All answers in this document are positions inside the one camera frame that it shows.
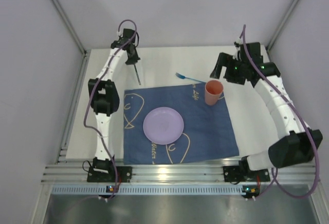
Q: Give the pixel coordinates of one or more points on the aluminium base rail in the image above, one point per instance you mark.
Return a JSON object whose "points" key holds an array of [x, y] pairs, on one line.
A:
{"points": [[202, 172]]}

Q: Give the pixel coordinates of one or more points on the perforated cable tray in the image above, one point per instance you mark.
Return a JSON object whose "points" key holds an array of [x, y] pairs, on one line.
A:
{"points": [[181, 189]]}

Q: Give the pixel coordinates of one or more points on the orange plastic cup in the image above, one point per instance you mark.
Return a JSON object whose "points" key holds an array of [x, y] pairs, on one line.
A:
{"points": [[213, 91]]}

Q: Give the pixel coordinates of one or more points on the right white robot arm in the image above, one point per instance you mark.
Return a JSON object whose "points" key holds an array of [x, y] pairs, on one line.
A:
{"points": [[293, 145]]}

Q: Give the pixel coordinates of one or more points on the right aluminium frame post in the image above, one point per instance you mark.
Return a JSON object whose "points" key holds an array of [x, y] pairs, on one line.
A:
{"points": [[292, 5]]}

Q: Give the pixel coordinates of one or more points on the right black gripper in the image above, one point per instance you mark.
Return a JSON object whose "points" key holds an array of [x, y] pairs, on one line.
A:
{"points": [[229, 68]]}

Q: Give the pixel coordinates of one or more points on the purple plastic plate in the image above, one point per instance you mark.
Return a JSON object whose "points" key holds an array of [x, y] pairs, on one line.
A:
{"points": [[163, 125]]}

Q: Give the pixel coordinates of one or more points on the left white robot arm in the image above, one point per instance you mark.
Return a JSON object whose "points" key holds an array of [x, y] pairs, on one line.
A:
{"points": [[104, 98]]}

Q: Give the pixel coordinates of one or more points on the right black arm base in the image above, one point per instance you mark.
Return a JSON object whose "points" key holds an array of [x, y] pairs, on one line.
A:
{"points": [[242, 173]]}

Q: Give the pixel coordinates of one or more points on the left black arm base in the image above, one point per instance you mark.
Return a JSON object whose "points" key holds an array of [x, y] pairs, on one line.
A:
{"points": [[102, 171]]}

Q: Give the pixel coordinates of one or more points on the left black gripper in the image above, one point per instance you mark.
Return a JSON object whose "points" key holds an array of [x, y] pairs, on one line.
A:
{"points": [[132, 59]]}

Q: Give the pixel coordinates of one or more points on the blue plastic fork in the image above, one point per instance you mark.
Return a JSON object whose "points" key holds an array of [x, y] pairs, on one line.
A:
{"points": [[180, 76]]}

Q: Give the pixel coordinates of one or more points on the aluminium frame post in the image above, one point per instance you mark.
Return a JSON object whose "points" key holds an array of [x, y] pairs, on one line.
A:
{"points": [[68, 25], [292, 5]]}

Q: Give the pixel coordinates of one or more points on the left aluminium frame post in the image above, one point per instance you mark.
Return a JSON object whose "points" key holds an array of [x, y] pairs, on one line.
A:
{"points": [[68, 25]]}

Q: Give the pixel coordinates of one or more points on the metal spoon patterned handle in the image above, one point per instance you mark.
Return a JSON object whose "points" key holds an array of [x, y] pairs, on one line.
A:
{"points": [[137, 75]]}

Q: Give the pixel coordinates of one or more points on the blue fish-print cloth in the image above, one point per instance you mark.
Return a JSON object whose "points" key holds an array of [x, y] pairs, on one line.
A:
{"points": [[208, 133]]}

